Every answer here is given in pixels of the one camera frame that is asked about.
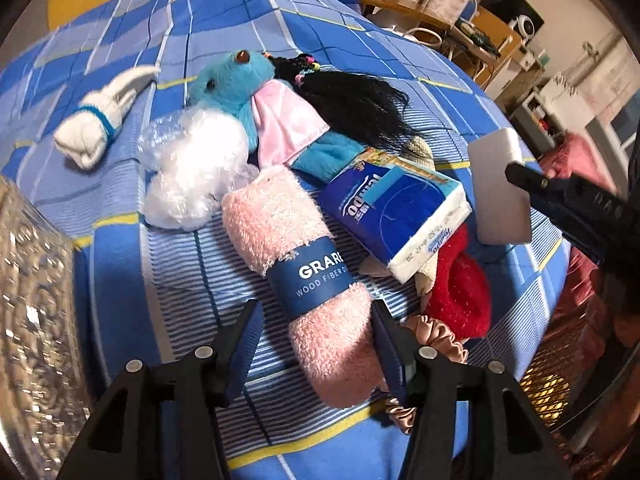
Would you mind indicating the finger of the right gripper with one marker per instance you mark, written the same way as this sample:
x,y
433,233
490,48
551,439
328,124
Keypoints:
x,y
528,180

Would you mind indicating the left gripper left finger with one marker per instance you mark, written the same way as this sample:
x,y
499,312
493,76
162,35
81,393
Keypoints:
x,y
235,346

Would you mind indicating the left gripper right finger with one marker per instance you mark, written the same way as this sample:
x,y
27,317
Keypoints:
x,y
395,347

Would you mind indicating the pink satin scrunchie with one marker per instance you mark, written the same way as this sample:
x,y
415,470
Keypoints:
x,y
433,333

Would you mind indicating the red sock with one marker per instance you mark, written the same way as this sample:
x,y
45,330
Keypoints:
x,y
461,296

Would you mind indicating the beige cloth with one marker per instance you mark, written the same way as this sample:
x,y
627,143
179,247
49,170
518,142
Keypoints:
x,y
417,151

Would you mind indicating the pink towel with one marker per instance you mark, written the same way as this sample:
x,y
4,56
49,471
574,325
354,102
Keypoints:
x,y
278,230

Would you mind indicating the blue tissue pack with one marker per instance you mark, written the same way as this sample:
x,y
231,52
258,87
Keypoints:
x,y
400,212

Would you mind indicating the black hair wig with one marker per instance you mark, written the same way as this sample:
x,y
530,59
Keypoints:
x,y
363,107

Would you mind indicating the white plastic-wrapped bundle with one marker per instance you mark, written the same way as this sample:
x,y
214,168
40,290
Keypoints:
x,y
196,156

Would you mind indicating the white sock blue stripe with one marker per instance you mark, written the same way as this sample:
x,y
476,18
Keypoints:
x,y
85,135

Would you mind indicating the blue plush toy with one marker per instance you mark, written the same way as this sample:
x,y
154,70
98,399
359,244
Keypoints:
x,y
282,128

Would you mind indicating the pink blanket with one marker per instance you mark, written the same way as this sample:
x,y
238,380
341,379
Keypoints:
x,y
574,156

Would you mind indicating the wooden desk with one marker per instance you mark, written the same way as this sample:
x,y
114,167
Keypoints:
x,y
450,40

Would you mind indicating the ornate silver tissue box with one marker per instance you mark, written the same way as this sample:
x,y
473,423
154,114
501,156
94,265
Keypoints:
x,y
45,399

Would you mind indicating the blue plaid bed cover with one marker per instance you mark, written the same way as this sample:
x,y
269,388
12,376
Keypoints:
x,y
150,301

